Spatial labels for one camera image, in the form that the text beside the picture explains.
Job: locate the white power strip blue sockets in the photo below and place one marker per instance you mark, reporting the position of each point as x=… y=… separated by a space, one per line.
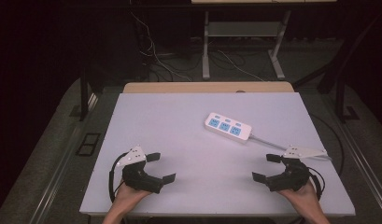
x=228 y=127

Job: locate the black rectangular floor frame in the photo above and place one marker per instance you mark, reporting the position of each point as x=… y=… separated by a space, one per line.
x=88 y=144

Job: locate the metal floor rail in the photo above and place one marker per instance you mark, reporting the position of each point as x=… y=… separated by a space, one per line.
x=59 y=161
x=363 y=161

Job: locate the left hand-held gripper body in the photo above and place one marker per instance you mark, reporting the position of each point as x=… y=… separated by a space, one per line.
x=138 y=179

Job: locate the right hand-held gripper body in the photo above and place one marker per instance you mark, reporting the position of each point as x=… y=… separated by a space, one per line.
x=294 y=177

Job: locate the black metal stand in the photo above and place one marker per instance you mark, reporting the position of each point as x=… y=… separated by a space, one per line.
x=83 y=93
x=339 y=93

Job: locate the white metal frame table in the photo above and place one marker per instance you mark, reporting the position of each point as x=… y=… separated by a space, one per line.
x=206 y=46

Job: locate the person's left hand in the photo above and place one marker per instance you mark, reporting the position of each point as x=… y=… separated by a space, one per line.
x=127 y=196

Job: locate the person's right hand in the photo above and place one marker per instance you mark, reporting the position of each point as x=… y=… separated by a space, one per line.
x=305 y=197

